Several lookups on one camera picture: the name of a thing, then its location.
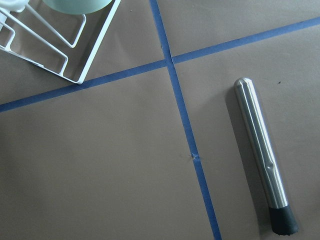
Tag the mint green cup on rack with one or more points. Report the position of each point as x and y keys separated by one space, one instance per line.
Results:
x=77 y=7

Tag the steel muddler black tip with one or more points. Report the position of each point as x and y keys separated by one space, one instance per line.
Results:
x=282 y=219

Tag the white wire cup rack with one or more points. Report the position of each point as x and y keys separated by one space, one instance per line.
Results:
x=60 y=43

